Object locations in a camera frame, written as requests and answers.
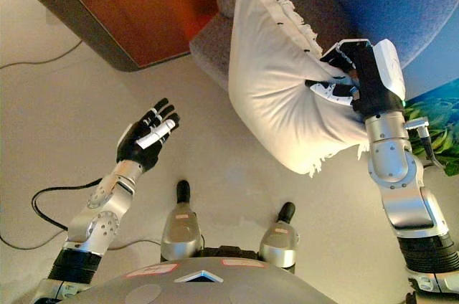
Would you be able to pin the silver left robot leg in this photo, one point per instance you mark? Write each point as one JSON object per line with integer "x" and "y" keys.
{"x": 181, "y": 228}

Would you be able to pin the brown wooden table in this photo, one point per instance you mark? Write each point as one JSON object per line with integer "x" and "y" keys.
{"x": 136, "y": 13}

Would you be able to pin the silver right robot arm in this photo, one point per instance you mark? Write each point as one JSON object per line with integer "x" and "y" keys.
{"x": 405, "y": 193}

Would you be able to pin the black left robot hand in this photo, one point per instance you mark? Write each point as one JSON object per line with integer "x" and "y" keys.
{"x": 138, "y": 150}

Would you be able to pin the green leafy plant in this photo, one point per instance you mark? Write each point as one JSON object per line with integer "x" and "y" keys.
{"x": 441, "y": 139}

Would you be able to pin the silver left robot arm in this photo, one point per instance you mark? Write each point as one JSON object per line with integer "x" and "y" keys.
{"x": 100, "y": 225}

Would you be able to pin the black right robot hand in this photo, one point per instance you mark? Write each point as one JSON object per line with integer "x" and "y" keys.
{"x": 373, "y": 81}

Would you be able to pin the white fringed pillow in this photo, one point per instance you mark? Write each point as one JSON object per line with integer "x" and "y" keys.
{"x": 272, "y": 96}

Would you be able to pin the grey fabric armchair sofa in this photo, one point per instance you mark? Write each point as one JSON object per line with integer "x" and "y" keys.
{"x": 211, "y": 49}

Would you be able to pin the grey robot torso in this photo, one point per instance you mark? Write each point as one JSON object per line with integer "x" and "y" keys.
{"x": 208, "y": 289}

